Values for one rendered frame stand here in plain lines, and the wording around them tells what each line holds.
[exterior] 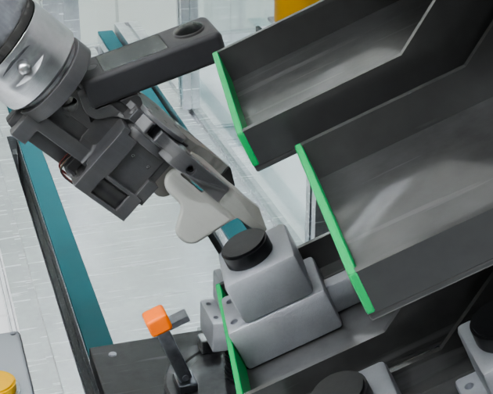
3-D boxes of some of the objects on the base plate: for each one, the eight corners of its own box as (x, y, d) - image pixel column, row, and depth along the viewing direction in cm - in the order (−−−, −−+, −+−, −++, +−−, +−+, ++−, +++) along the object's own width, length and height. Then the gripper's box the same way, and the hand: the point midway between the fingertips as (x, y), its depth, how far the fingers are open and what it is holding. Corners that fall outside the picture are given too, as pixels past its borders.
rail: (84, 668, 90) (76, 563, 85) (-19, 202, 167) (-27, 134, 162) (152, 652, 91) (148, 548, 87) (19, 198, 168) (12, 130, 164)
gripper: (-6, 91, 94) (178, 225, 104) (16, 160, 81) (221, 305, 91) (62, 12, 93) (240, 155, 103) (95, 69, 80) (293, 227, 90)
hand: (246, 195), depth 96 cm, fingers open, 8 cm apart
